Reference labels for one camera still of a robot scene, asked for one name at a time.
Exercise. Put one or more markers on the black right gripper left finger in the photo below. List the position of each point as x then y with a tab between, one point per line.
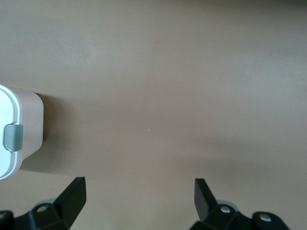
69	203

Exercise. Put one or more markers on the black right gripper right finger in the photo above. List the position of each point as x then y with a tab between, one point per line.
206	208

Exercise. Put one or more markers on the white box lid grey latches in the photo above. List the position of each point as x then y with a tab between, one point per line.
6	107

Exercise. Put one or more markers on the translucent pink plastic box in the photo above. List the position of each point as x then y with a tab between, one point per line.
32	117

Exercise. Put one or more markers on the brown table cover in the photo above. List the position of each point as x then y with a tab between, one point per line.
153	72

